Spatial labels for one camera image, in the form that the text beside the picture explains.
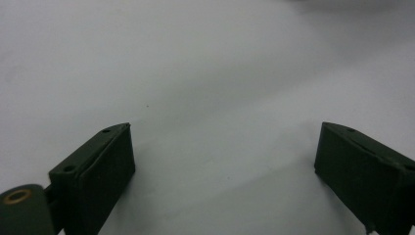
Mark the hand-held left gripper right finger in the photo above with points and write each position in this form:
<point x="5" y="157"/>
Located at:
<point x="362" y="173"/>

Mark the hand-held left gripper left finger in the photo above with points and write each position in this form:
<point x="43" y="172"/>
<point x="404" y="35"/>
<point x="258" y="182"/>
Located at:
<point x="94" y="176"/>

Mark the white table mat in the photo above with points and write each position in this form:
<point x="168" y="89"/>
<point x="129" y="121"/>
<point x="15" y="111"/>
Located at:
<point x="208" y="65"/>

